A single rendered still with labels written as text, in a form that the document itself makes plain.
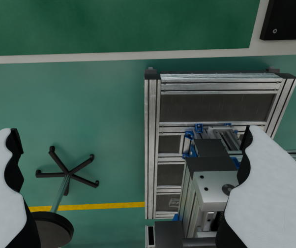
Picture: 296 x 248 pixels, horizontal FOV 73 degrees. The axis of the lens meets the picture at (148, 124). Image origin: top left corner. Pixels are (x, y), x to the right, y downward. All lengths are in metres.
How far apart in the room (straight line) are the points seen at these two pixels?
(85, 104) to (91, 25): 0.98
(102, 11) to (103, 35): 0.05
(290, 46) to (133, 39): 0.39
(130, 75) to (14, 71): 0.72
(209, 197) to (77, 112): 1.19
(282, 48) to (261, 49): 0.05
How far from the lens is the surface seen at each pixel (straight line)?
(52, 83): 1.46
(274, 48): 0.61
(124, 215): 2.28
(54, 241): 1.58
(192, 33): 0.52
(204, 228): 0.55
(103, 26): 0.51
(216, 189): 0.49
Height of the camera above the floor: 1.25
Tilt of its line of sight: 58 degrees down
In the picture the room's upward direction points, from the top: 176 degrees clockwise
